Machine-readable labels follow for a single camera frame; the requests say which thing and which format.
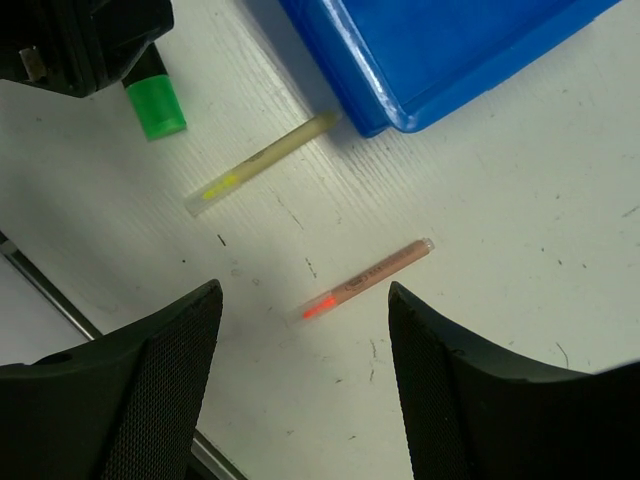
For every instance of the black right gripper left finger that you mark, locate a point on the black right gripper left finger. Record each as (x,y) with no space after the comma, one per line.
(122,406)

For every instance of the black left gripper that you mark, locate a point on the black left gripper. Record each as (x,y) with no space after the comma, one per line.
(76,47)

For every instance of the black highlighter green cap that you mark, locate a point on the black highlighter green cap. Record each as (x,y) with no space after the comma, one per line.
(152,96)

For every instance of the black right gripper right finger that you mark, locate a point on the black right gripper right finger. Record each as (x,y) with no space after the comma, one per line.
(475,410)

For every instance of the slim yellow highlighter pen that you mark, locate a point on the slim yellow highlighter pen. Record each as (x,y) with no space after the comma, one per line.
(245,171)

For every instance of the blue plastic divided bin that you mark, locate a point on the blue plastic divided bin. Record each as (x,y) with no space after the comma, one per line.
(406,64)

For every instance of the slim orange highlighter pen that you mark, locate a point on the slim orange highlighter pen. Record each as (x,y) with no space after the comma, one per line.
(363,281)

